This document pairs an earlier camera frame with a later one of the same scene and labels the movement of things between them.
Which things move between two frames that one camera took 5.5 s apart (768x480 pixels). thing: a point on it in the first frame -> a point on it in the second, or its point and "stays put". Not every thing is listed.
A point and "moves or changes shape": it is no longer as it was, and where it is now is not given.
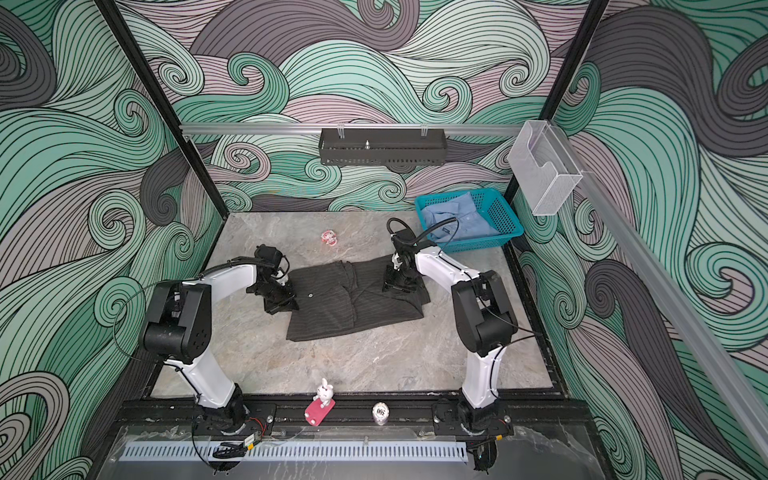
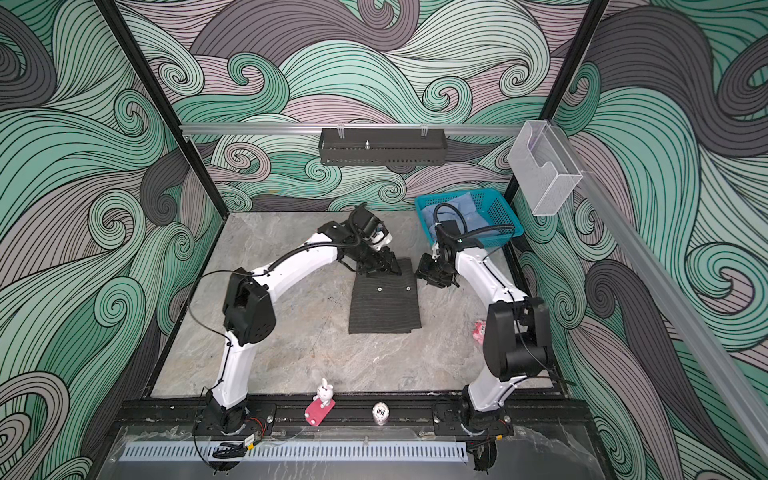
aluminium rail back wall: (349, 130) stays put
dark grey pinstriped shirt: (347, 296) moves or changes shape
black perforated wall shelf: (383, 147) stays put
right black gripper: (388, 280) -> (424, 269)
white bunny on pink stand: (321, 405) stays put
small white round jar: (380, 412) stays put
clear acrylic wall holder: (544, 166) stays put
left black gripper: (288, 302) -> (383, 265)
